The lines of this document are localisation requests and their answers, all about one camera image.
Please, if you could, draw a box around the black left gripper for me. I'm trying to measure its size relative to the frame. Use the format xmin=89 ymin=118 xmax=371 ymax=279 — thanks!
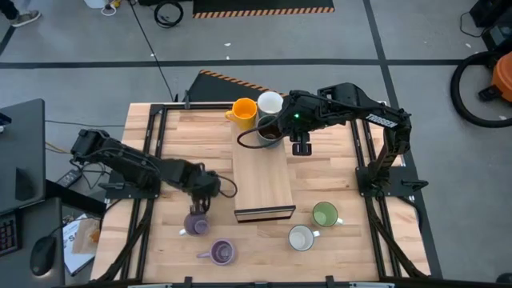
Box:
xmin=184 ymin=159 xmax=222 ymax=217

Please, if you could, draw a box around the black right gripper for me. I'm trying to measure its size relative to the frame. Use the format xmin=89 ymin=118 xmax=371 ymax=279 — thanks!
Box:
xmin=278 ymin=90 xmax=321 ymax=158

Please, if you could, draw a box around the smooth lilac mug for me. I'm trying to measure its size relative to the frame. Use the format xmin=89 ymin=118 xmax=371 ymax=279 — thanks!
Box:
xmin=178 ymin=211 xmax=211 ymax=237

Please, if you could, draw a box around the white ceramic mug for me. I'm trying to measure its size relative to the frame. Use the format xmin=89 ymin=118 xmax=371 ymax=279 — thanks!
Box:
xmin=257 ymin=90 xmax=285 ymax=119

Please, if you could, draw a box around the dark speckled mug brown inside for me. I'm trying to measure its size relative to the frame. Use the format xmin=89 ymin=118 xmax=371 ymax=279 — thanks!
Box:
xmin=255 ymin=114 xmax=286 ymax=150

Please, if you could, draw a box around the yellow ceramic mug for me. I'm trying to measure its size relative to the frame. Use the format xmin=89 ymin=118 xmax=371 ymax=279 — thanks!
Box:
xmin=224 ymin=97 xmax=258 ymax=131

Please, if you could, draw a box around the green ceramic mug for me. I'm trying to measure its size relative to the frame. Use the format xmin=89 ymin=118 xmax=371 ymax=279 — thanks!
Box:
xmin=311 ymin=201 xmax=344 ymax=228

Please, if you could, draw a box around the blue white floral mug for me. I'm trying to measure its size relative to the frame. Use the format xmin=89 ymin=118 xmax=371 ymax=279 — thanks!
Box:
xmin=287 ymin=224 xmax=321 ymax=253

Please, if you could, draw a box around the ribbed mauve mug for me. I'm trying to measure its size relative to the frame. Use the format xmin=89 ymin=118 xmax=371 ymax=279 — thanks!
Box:
xmin=195 ymin=238 xmax=238 ymax=266

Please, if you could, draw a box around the wooden board box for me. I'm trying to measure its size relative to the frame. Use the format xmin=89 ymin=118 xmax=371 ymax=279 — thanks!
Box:
xmin=230 ymin=99 xmax=298 ymax=224

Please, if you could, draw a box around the angled black hazard stripe mat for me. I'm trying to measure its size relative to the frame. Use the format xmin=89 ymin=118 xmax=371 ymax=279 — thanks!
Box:
xmin=186 ymin=69 xmax=289 ymax=103

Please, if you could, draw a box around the long black hazard stripe mat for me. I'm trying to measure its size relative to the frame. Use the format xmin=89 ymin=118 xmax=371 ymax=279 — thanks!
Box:
xmin=192 ymin=0 xmax=335 ymax=19

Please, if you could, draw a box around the white printed booklet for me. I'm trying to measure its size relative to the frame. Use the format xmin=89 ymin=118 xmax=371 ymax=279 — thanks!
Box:
xmin=61 ymin=213 xmax=102 ymax=278

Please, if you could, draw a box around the black power adapter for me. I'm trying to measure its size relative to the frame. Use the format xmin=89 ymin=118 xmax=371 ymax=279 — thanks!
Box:
xmin=54 ymin=168 xmax=84 ymax=189

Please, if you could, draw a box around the orange vacuum cleaner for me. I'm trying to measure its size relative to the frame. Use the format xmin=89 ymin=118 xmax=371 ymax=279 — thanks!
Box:
xmin=478 ymin=50 xmax=512 ymax=103
xmin=449 ymin=50 xmax=512 ymax=129

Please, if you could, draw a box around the black computer mouse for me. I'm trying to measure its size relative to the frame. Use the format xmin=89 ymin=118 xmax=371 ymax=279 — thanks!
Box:
xmin=29 ymin=234 xmax=58 ymax=278

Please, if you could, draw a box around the dark grey flat panel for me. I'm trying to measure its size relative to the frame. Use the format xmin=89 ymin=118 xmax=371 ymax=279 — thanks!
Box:
xmin=0 ymin=98 xmax=46 ymax=215

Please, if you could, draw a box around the black keyboard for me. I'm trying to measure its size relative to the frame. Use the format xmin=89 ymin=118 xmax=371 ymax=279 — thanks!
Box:
xmin=0 ymin=210 xmax=23 ymax=258

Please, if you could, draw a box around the dark grey desk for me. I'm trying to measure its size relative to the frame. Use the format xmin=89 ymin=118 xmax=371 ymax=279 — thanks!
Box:
xmin=0 ymin=196 xmax=66 ymax=288

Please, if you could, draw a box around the black equipment case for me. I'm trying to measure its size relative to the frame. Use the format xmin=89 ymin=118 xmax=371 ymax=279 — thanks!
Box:
xmin=481 ymin=18 xmax=512 ymax=52

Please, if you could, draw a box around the black equipment box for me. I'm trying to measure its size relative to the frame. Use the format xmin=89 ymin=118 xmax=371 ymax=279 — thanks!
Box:
xmin=469 ymin=0 xmax=512 ymax=29

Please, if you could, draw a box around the person's shoe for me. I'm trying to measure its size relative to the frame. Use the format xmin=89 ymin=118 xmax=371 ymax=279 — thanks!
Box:
xmin=0 ymin=0 xmax=42 ymax=28

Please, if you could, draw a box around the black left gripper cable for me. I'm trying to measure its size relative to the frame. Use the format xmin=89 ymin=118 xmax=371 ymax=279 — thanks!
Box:
xmin=215 ymin=174 xmax=238 ymax=199

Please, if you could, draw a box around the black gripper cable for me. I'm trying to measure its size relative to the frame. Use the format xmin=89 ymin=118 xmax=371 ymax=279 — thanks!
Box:
xmin=236 ymin=114 xmax=290 ymax=150
xmin=215 ymin=174 xmax=238 ymax=199

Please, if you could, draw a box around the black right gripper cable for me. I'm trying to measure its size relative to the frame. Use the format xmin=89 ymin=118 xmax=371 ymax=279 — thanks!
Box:
xmin=236 ymin=114 xmax=290 ymax=150

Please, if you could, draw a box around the black aluminium table frame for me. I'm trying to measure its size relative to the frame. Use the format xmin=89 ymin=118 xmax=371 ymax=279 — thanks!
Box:
xmin=95 ymin=102 xmax=431 ymax=283

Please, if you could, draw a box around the black desk cable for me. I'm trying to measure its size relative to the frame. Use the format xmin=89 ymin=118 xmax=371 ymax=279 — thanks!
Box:
xmin=44 ymin=118 xmax=126 ymax=129

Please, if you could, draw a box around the yellow cable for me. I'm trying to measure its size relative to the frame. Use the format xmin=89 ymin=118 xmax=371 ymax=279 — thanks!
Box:
xmin=44 ymin=140 xmax=72 ymax=155

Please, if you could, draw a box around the long black floor cable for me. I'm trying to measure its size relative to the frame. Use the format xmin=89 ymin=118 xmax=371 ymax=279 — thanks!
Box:
xmin=127 ymin=0 xmax=178 ymax=103

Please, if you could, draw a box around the coiled black cable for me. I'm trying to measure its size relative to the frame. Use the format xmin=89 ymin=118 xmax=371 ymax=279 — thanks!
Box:
xmin=153 ymin=0 xmax=185 ymax=30

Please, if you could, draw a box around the thin black floor cable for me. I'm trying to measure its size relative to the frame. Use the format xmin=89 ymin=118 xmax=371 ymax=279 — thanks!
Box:
xmin=458 ymin=10 xmax=487 ymax=39

